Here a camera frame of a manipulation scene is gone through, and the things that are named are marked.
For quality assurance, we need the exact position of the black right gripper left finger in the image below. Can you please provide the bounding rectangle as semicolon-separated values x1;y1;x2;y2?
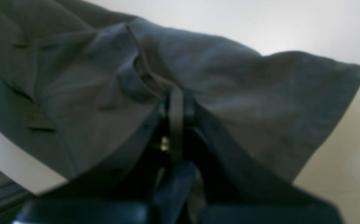
15;100;171;224

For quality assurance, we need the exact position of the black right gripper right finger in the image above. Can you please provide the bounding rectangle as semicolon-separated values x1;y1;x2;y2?
184;94;343;224

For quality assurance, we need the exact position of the grey T-shirt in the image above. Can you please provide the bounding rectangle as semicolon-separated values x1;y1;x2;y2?
0;0;360;224

